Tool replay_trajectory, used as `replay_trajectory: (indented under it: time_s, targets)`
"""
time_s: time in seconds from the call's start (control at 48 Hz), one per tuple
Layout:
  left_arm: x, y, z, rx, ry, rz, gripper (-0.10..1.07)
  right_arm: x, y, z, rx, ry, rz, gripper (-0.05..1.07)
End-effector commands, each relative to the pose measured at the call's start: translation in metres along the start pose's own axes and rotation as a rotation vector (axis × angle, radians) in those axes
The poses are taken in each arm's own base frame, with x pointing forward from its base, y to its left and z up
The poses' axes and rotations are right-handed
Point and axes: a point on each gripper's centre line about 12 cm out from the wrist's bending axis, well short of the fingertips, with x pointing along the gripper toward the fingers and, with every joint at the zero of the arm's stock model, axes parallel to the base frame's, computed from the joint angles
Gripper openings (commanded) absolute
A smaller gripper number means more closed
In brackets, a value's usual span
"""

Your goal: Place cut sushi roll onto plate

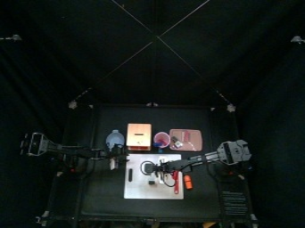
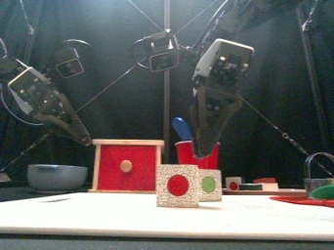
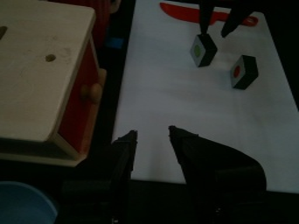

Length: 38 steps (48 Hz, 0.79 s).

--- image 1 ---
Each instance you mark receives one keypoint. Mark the sushi piece green centre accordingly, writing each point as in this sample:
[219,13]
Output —
[178,144]

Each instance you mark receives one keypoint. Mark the sushi piece dark nori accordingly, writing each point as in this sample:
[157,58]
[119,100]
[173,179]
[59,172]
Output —
[174,139]

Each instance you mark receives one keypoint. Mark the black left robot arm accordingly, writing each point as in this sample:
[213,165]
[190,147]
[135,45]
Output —
[59,147]

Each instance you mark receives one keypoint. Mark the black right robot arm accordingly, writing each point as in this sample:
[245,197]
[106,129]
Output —
[210,157]

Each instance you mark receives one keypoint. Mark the wooden serving plate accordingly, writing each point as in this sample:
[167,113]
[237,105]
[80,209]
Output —
[197,145]

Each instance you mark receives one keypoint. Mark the grey bowl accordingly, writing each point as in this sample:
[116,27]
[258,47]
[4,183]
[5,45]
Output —
[114,139]

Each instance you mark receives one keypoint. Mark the black flat stick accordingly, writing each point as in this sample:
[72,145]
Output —
[130,175]

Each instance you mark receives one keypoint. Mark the red toy knife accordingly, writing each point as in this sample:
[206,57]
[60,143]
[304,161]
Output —
[177,190]

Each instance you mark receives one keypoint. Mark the white cutting board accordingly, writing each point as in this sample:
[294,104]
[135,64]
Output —
[139,190]

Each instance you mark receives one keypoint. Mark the orange toy piece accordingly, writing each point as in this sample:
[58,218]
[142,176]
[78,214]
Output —
[189,184]

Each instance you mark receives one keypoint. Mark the orange wooden box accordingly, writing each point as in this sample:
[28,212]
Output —
[139,136]

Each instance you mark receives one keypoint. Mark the blue plastic utensil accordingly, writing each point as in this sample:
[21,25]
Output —
[158,145]

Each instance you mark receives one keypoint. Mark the red plastic cup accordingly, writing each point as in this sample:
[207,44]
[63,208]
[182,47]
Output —
[162,137]

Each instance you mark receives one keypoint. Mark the red white nigiri toy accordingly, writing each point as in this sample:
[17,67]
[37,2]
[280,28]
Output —
[186,136]

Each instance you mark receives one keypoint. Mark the printed warning label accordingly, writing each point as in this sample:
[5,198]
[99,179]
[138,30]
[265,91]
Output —
[233,203]

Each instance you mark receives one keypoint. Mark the silver frame clamp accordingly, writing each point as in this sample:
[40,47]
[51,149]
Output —
[16,37]
[230,107]
[72,104]
[151,104]
[297,39]

